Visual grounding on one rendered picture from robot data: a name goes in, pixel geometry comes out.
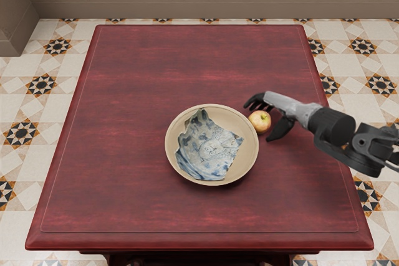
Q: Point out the yellow-red apple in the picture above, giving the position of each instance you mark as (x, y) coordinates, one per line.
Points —
(260, 121)

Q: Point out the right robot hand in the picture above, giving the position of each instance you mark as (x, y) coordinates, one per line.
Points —
(285, 103)

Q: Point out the beige plate with blue pattern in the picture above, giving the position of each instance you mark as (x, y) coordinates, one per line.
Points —
(211, 144)

